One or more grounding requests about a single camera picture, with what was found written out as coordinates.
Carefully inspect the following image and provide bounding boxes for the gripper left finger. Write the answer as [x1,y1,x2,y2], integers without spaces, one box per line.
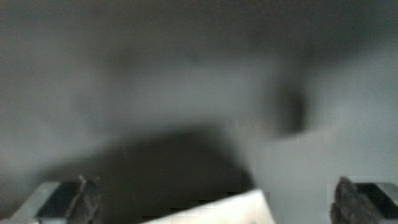
[11,176,103,224]

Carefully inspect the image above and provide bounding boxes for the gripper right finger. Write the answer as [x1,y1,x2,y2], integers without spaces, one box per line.
[329,177,398,224]

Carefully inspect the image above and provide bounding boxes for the white drawer tray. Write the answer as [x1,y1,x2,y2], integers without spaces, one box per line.
[142,189,277,224]

